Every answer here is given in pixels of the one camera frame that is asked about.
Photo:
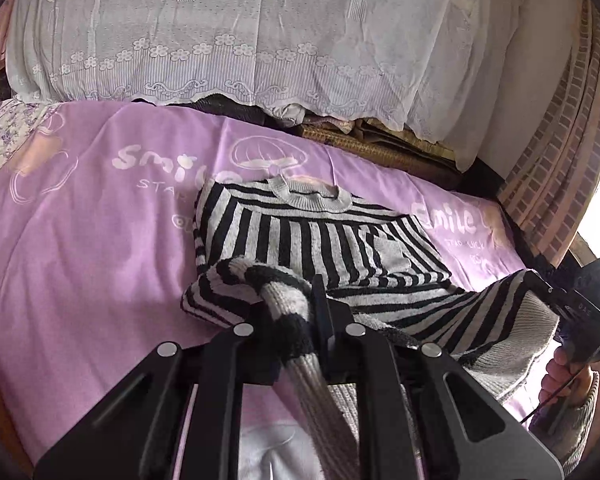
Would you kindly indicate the person's right forearm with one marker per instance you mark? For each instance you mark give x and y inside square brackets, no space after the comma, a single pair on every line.
[575,430]

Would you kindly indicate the purple floral sheet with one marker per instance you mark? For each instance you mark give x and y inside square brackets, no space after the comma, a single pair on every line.
[5,135]

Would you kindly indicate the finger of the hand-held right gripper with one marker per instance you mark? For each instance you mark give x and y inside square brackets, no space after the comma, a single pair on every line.
[545,287]

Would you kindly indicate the black and grey striped sweater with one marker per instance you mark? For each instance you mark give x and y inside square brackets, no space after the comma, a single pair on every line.
[290,240]

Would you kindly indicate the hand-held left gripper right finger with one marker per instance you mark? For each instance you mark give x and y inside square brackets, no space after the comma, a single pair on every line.
[325,320]

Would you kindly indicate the person's right hand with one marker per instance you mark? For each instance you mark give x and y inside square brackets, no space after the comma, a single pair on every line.
[560,375]

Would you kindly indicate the purple printed blanket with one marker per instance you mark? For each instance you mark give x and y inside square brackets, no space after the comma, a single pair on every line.
[105,260]

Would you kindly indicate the white lace cover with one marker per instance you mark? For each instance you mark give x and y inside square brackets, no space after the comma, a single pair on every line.
[230,35]

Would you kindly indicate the brick pattern curtain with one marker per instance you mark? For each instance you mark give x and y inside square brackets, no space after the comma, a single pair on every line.
[565,160]

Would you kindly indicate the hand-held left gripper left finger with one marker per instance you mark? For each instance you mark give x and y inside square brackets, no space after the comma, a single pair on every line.
[260,350]

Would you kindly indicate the brown woven mat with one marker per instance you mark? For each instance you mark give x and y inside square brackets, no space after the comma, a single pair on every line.
[380,152]

